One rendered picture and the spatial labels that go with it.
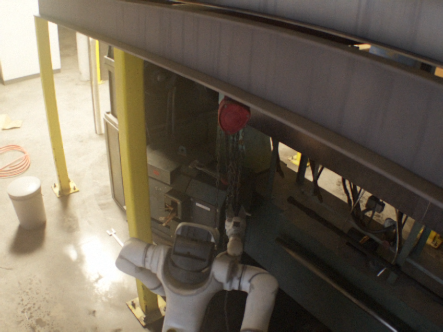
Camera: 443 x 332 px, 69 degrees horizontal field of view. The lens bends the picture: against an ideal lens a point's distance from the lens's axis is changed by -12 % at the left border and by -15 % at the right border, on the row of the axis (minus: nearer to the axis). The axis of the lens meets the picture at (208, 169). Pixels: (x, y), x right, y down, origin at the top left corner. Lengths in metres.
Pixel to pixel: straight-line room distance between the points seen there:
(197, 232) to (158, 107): 1.74
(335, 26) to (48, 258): 2.56
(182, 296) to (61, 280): 1.81
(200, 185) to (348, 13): 1.33
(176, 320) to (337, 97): 0.81
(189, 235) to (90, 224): 2.18
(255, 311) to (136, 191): 0.96
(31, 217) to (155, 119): 1.36
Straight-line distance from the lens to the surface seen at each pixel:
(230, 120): 1.69
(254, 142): 2.63
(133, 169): 1.73
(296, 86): 0.87
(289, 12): 1.41
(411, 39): 1.16
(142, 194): 1.83
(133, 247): 1.22
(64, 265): 2.92
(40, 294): 2.78
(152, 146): 2.53
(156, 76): 2.47
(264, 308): 1.08
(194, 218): 2.23
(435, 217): 1.82
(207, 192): 2.12
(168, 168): 2.21
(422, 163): 0.74
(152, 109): 2.73
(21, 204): 3.17
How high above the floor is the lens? 2.02
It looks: 31 degrees down
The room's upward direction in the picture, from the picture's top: 3 degrees clockwise
